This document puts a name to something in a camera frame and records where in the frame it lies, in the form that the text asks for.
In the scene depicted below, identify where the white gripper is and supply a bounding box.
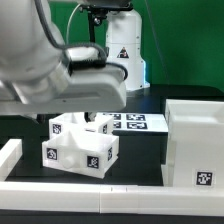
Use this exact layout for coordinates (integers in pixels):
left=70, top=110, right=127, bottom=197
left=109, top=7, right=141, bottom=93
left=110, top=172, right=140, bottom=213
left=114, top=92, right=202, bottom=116
left=50, top=47, right=127, bottom=122

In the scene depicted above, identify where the white front drawer box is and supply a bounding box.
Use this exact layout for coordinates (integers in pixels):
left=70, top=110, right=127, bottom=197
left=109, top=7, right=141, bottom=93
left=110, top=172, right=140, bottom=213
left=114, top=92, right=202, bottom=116
left=42, top=131, right=119, bottom=179

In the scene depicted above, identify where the white drawer box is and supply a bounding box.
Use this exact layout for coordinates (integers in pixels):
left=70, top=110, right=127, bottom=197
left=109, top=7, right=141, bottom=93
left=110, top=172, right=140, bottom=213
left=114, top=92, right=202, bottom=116
left=49, top=112, right=114, bottom=138
left=42, top=131, right=119, bottom=179

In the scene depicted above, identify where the white drawer cabinet shell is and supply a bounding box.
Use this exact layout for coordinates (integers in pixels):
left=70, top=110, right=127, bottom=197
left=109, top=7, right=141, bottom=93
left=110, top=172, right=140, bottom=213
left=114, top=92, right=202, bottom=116
left=161, top=99, right=224, bottom=189

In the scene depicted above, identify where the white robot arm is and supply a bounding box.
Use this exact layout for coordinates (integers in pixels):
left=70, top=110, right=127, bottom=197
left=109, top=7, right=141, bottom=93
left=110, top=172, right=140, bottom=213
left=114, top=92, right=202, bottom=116
left=0, top=0, right=149, bottom=115

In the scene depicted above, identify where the white rear drawer box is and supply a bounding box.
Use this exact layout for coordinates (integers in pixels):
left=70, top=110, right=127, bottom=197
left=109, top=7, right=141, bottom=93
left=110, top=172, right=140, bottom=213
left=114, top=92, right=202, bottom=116
left=49, top=112, right=114, bottom=138

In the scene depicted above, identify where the white fiducial marker sheet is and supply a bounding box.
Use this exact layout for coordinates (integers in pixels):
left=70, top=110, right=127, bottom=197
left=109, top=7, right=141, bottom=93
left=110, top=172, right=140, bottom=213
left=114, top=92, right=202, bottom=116
left=103, top=112, right=168, bottom=133

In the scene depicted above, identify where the white left fence block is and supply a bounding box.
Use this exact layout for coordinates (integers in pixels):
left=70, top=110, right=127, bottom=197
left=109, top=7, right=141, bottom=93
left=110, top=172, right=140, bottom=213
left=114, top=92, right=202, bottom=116
left=0, top=139, right=22, bottom=182

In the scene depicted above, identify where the white front fence rail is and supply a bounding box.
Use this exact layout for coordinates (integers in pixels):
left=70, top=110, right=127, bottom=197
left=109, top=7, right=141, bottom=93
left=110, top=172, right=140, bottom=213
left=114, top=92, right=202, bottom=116
left=0, top=182, right=224, bottom=217

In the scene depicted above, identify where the black camera stand pole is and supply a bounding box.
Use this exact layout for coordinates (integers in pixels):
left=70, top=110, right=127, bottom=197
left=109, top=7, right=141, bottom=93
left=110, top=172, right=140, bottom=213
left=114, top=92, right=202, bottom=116
left=80, top=0, right=133, bottom=46

